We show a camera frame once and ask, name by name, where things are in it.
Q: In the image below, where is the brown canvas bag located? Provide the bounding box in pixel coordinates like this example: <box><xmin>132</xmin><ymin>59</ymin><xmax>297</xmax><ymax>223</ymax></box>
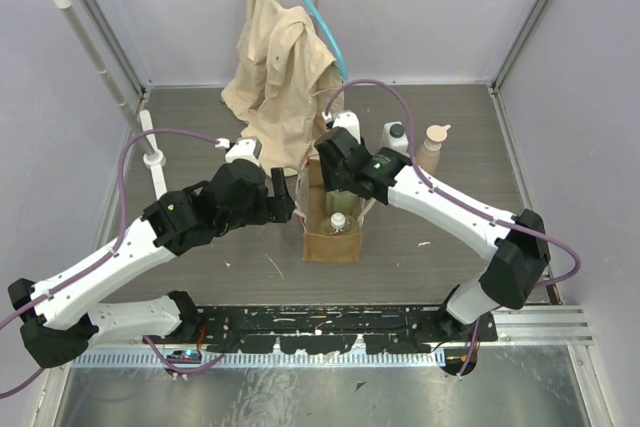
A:
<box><xmin>295</xmin><ymin>157</ymin><xmax>364</xmax><ymax>263</ymax></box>

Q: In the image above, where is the green bottle beige cap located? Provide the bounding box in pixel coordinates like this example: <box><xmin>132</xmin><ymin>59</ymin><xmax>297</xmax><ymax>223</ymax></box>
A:
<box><xmin>325</xmin><ymin>190</ymin><xmax>361</xmax><ymax>217</ymax></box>

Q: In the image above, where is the white bottle black cap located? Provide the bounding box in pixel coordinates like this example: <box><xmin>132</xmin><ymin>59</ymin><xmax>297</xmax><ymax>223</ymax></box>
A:
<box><xmin>380</xmin><ymin>121</ymin><xmax>408</xmax><ymax>155</ymax></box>

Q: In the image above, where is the clear bottle white cap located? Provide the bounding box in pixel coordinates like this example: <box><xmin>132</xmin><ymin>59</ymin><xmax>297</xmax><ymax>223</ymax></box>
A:
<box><xmin>319</xmin><ymin>212</ymin><xmax>359</xmax><ymax>236</ymax></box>

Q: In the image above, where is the beige pink bottle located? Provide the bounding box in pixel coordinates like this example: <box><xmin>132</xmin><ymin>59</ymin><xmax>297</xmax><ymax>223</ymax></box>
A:
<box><xmin>416</xmin><ymin>124</ymin><xmax>451</xmax><ymax>174</ymax></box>

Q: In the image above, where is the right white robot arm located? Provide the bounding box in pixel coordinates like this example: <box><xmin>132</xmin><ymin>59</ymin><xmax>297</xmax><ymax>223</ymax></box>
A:
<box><xmin>315</xmin><ymin>127</ymin><xmax>550</xmax><ymax>341</ymax></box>

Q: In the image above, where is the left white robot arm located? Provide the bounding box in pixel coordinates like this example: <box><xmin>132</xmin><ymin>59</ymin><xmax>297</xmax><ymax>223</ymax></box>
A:
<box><xmin>8</xmin><ymin>159</ymin><xmax>294</xmax><ymax>369</ymax></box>

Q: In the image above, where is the beige shirt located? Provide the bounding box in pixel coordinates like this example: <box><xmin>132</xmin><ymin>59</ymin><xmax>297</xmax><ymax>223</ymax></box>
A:
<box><xmin>221</xmin><ymin>0</ymin><xmax>343</xmax><ymax>177</ymax></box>

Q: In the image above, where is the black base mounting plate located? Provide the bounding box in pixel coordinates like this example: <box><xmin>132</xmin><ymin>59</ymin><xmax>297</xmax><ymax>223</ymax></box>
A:
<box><xmin>152</xmin><ymin>305</ymin><xmax>473</xmax><ymax>355</ymax></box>

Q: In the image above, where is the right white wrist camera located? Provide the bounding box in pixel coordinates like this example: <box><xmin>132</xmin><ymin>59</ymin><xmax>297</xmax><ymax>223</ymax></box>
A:
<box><xmin>323</xmin><ymin>111</ymin><xmax>361</xmax><ymax>142</ymax></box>

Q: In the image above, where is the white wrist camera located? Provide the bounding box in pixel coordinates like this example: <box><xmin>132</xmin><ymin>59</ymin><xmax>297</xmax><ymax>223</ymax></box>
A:
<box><xmin>215</xmin><ymin>137</ymin><xmax>262</xmax><ymax>166</ymax></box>
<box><xmin>323</xmin><ymin>111</ymin><xmax>361</xmax><ymax>142</ymax></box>

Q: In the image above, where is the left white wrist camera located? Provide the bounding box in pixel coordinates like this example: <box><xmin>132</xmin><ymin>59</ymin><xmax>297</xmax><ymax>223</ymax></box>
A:
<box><xmin>215</xmin><ymin>137</ymin><xmax>262</xmax><ymax>166</ymax></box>

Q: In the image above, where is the aluminium front rail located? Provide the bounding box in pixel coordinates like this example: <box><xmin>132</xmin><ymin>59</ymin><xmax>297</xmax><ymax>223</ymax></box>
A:
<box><xmin>40</xmin><ymin>295</ymin><xmax>592</xmax><ymax>372</ymax></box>

